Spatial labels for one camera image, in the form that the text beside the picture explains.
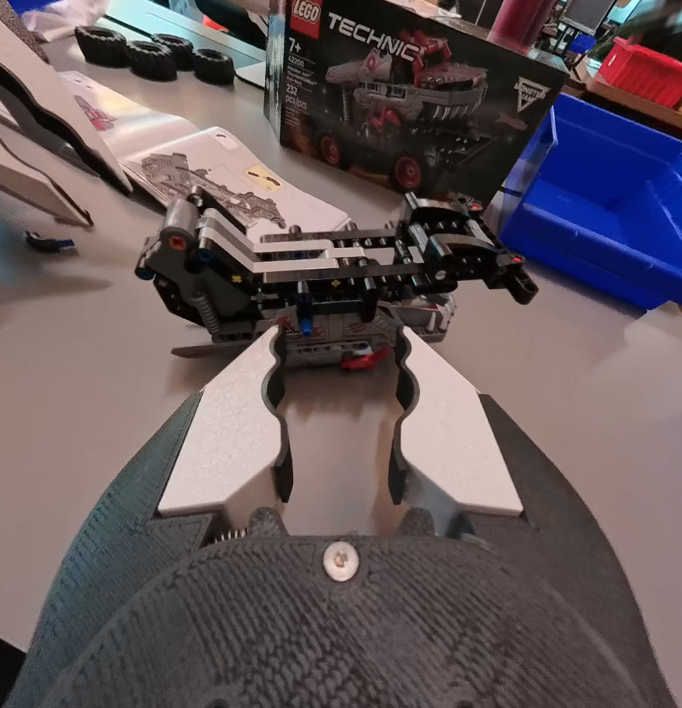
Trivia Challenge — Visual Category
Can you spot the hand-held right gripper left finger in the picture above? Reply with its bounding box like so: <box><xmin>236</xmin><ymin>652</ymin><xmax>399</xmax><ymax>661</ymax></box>
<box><xmin>157</xmin><ymin>325</ymin><xmax>295</xmax><ymax>533</ymax></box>

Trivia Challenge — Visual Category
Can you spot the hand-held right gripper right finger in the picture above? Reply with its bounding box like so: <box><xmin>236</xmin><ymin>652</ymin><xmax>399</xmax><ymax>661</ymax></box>
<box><xmin>389</xmin><ymin>326</ymin><xmax>525</xmax><ymax>535</ymax></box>

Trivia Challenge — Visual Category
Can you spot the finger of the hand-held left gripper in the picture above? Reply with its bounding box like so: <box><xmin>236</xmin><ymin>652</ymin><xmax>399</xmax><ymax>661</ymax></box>
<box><xmin>0</xmin><ymin>7</ymin><xmax>133</xmax><ymax>196</ymax></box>
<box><xmin>0</xmin><ymin>129</ymin><xmax>94</xmax><ymax>229</ymax></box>

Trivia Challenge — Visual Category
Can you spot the black pipe piece blue pin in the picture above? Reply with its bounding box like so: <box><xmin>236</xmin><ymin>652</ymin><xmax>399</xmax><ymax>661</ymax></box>
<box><xmin>25</xmin><ymin>230</ymin><xmax>77</xmax><ymax>253</ymax></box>
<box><xmin>297</xmin><ymin>281</ymin><xmax>316</xmax><ymax>337</ymax></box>

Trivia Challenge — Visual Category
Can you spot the brick-built toy truck chassis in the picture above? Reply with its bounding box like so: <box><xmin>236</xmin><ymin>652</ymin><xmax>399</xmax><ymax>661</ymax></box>
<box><xmin>133</xmin><ymin>185</ymin><xmax>541</xmax><ymax>377</ymax></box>

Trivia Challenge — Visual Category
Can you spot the grey desk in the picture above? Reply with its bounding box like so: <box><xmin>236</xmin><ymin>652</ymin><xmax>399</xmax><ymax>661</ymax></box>
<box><xmin>0</xmin><ymin>33</ymin><xmax>682</xmax><ymax>653</ymax></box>

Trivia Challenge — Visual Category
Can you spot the white cloth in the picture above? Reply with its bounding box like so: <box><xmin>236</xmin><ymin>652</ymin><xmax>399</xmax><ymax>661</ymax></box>
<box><xmin>20</xmin><ymin>0</ymin><xmax>111</xmax><ymax>43</ymax></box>

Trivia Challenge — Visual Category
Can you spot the open instruction booklet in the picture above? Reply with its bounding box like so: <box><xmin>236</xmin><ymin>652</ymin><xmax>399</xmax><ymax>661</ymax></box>
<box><xmin>56</xmin><ymin>69</ymin><xmax>354</xmax><ymax>236</ymax></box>

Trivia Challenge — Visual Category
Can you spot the blue storage bin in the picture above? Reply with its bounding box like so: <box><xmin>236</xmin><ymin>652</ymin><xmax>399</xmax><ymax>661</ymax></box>
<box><xmin>498</xmin><ymin>91</ymin><xmax>682</xmax><ymax>312</ymax></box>

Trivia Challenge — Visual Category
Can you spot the black toy set box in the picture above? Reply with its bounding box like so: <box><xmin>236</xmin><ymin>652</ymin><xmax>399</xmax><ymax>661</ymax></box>
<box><xmin>264</xmin><ymin>0</ymin><xmax>572</xmax><ymax>209</ymax></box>

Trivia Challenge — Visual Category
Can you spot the wooden shelf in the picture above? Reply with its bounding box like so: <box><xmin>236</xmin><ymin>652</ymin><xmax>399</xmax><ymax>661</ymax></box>
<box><xmin>573</xmin><ymin>72</ymin><xmax>682</xmax><ymax>133</ymax></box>

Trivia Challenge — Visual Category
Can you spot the red storage bin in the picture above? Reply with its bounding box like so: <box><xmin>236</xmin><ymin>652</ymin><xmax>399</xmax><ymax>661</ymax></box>
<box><xmin>601</xmin><ymin>39</ymin><xmax>682</xmax><ymax>109</ymax></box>

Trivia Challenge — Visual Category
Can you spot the dark red bottle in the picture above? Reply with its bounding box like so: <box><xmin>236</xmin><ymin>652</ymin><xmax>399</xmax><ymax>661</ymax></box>
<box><xmin>487</xmin><ymin>0</ymin><xmax>557</xmax><ymax>48</ymax></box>

